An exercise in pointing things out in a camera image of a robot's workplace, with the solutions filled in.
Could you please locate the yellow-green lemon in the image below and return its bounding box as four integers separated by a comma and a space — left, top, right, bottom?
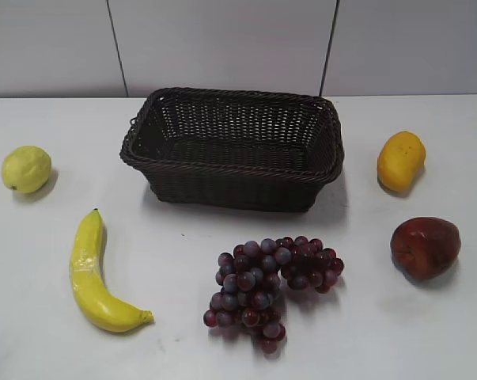
1, 146, 52, 194

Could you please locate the yellow banana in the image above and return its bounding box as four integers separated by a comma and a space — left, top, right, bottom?
70, 209, 154, 333

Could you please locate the orange yellow mango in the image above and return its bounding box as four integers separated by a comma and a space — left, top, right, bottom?
377, 131, 426, 192

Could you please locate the purple grape bunch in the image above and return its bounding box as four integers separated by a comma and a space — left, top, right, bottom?
203, 236, 345, 355

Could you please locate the dark red apple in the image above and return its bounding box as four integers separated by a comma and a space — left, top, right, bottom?
390, 217, 461, 282

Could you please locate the black woven basket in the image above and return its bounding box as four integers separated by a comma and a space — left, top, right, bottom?
120, 87, 344, 213

